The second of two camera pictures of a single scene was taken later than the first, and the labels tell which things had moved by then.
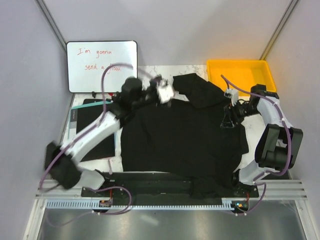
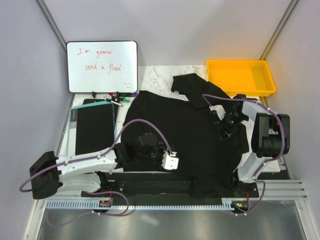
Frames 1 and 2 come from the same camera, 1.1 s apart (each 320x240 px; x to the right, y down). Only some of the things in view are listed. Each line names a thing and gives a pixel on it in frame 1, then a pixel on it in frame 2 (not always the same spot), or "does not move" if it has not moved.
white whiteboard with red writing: [86, 61] does not move
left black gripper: [154, 85] -> [158, 164]
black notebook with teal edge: [81, 116] does not move
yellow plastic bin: [243, 73] does not move
